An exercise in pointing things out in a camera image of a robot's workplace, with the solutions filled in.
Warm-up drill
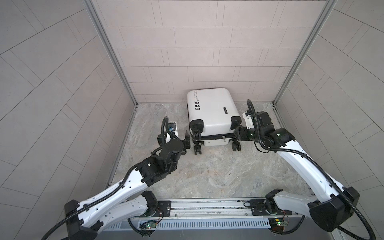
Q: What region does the black and white suitcase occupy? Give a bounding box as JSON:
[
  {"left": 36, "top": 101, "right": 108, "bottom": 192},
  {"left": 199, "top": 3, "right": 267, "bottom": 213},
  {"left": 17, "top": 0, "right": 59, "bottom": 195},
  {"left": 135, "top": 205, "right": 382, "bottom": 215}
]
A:
[{"left": 187, "top": 88, "right": 242, "bottom": 155}]

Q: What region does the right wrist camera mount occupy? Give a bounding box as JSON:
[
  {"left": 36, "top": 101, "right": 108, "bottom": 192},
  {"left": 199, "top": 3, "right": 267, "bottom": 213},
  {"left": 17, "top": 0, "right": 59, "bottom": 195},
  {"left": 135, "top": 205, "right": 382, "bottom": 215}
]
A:
[{"left": 242, "top": 110, "right": 255, "bottom": 129}]

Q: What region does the green circuit board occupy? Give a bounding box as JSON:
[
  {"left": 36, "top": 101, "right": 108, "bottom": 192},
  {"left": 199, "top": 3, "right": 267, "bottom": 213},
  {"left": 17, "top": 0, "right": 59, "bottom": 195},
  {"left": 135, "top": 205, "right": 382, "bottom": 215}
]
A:
[
  {"left": 268, "top": 218, "right": 289, "bottom": 233},
  {"left": 140, "top": 221, "right": 159, "bottom": 231}
]

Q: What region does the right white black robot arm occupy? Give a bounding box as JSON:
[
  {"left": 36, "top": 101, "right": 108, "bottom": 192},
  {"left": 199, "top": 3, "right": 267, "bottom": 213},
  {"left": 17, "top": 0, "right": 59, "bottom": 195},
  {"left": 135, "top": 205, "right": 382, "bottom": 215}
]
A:
[{"left": 235, "top": 100, "right": 376, "bottom": 240}]

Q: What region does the right black base cable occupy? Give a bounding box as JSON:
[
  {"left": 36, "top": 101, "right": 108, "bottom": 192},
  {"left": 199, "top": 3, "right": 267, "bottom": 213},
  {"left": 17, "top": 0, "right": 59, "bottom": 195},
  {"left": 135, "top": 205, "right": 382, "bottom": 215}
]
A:
[{"left": 268, "top": 215, "right": 306, "bottom": 235}]

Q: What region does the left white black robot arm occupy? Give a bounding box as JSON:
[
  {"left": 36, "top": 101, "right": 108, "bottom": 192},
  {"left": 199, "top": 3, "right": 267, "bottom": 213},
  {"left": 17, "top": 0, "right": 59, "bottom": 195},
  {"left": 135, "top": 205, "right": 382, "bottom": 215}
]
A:
[{"left": 42, "top": 117, "right": 191, "bottom": 240}]

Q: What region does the left black base cable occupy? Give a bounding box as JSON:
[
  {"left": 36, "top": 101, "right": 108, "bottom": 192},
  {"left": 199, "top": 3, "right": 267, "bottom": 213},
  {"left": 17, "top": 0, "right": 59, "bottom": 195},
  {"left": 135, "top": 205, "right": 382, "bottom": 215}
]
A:
[{"left": 127, "top": 209, "right": 164, "bottom": 238}]

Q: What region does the aluminium mounting rail frame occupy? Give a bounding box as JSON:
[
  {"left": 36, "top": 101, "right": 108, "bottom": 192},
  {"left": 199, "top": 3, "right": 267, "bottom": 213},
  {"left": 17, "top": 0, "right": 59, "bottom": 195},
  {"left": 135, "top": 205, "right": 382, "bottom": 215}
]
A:
[{"left": 76, "top": 196, "right": 346, "bottom": 240}]

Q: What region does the left green circuit board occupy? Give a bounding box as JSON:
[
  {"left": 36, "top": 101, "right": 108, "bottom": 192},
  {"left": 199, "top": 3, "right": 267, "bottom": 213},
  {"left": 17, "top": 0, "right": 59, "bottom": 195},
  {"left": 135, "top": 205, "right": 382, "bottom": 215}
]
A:
[{"left": 140, "top": 221, "right": 159, "bottom": 231}]

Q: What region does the right green circuit board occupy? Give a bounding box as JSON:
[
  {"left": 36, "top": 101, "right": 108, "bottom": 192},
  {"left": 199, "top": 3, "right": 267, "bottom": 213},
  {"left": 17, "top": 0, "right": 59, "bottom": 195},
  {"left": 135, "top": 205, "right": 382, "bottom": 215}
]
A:
[{"left": 268, "top": 218, "right": 289, "bottom": 233}]

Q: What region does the black base cable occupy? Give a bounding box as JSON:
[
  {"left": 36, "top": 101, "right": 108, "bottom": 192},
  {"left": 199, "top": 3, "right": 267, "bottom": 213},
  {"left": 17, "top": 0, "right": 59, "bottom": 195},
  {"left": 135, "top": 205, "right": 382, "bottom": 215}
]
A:
[
  {"left": 268, "top": 215, "right": 306, "bottom": 235},
  {"left": 127, "top": 209, "right": 164, "bottom": 238}
]

